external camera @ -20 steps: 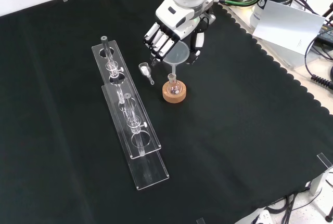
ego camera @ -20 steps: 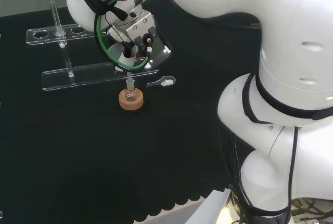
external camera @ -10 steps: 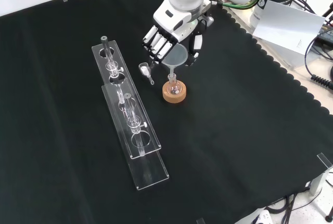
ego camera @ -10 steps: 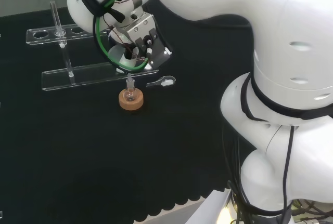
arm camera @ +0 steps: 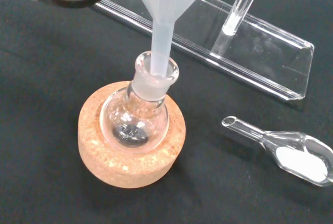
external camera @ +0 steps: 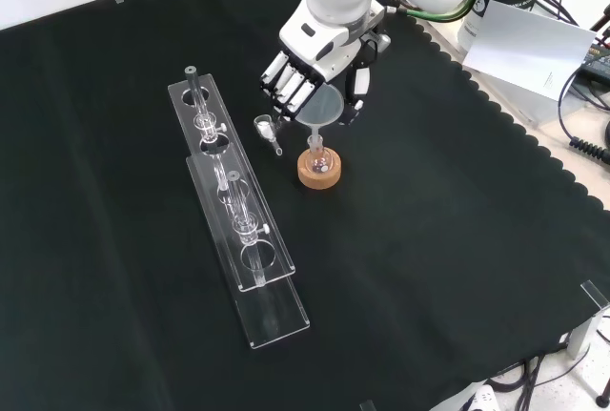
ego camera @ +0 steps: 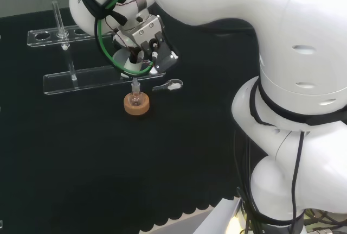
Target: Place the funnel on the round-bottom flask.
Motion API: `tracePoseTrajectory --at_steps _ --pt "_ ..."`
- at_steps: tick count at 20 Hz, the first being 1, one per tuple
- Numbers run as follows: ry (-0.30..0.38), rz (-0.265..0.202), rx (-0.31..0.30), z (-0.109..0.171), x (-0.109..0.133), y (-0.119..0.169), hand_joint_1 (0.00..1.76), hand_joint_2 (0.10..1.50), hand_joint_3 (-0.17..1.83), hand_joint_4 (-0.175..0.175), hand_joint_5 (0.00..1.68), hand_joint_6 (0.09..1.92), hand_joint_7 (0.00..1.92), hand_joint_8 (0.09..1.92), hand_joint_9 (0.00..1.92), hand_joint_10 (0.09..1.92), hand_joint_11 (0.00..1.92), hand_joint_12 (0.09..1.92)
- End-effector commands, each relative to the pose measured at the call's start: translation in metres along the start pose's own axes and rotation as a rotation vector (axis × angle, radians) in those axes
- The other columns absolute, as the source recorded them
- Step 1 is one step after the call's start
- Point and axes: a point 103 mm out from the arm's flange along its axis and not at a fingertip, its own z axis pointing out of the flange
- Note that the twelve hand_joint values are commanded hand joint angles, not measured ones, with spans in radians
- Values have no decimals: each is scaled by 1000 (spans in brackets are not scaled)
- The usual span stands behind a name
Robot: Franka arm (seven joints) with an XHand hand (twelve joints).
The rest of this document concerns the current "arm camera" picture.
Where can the glass round-bottom flask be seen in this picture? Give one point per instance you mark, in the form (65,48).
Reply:
(135,120)

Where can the clear acrylic funnel stand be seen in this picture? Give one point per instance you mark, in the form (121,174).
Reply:
(260,52)

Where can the glass weighing funnel with powder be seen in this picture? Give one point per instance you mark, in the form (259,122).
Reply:
(299,156)

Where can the black cloth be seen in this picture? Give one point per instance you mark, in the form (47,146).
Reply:
(39,104)

